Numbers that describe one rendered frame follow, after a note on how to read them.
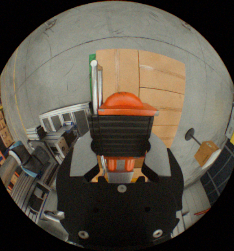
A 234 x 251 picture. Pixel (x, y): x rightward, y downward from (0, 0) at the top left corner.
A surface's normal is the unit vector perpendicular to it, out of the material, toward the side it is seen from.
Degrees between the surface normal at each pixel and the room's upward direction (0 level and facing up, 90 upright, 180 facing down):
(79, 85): 0
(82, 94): 0
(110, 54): 0
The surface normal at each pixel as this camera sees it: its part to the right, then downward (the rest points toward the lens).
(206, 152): -1.00, -0.07
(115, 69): -0.03, 0.45
